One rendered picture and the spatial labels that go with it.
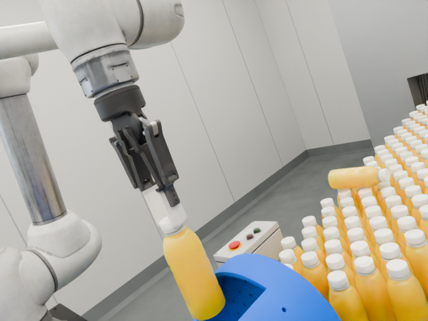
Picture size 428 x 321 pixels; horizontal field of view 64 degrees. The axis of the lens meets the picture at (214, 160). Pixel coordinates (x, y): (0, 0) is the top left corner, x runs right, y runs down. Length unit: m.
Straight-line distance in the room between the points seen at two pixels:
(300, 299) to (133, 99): 0.40
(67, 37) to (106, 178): 3.05
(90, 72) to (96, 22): 0.07
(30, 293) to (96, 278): 2.49
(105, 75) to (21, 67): 0.59
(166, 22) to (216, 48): 4.15
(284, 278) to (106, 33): 0.46
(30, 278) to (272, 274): 0.71
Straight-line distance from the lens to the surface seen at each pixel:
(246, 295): 0.74
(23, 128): 1.09
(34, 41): 0.80
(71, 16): 0.54
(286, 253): 0.94
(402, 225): 0.94
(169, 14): 0.67
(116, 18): 0.56
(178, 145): 4.02
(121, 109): 0.53
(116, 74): 0.53
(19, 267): 1.09
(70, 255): 1.15
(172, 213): 0.56
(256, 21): 5.62
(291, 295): 0.58
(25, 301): 1.09
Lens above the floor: 1.52
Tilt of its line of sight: 10 degrees down
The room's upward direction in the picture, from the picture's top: 22 degrees counter-clockwise
